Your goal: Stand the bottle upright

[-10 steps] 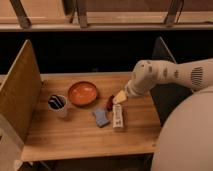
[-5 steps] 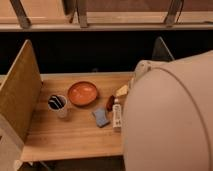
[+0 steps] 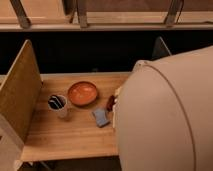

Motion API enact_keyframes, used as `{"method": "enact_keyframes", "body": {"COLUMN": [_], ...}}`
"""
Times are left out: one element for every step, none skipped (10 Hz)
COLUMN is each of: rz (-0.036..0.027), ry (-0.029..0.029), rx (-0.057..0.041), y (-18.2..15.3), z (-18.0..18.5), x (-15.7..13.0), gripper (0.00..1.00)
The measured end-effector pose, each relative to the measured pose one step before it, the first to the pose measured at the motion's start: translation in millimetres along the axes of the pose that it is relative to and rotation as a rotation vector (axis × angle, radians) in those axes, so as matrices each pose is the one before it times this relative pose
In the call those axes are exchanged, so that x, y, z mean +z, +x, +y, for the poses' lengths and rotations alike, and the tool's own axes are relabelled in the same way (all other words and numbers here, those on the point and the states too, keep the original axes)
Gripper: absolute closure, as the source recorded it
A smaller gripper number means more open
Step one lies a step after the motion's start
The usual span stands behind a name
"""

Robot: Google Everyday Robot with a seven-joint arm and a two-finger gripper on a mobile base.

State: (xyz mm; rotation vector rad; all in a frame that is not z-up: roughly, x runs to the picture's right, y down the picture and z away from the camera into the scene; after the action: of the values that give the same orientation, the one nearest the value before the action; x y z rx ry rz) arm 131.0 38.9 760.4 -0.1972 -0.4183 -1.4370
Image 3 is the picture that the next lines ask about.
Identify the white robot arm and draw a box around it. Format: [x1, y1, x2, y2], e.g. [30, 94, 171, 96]
[116, 46, 213, 171]

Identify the orange bowl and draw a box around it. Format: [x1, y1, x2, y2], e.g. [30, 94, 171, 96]
[67, 81, 98, 106]

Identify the blue sponge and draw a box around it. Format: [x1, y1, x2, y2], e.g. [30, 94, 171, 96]
[92, 108, 110, 128]

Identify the white cup with dark contents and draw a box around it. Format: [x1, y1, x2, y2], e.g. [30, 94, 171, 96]
[48, 95, 68, 119]

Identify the right dark side panel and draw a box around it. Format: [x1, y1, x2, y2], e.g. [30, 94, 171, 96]
[152, 36, 172, 60]

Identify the left wooden side panel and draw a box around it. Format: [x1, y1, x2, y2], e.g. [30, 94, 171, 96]
[0, 40, 42, 171]

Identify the wooden shelf rail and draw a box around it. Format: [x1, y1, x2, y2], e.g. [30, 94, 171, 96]
[0, 0, 213, 32]

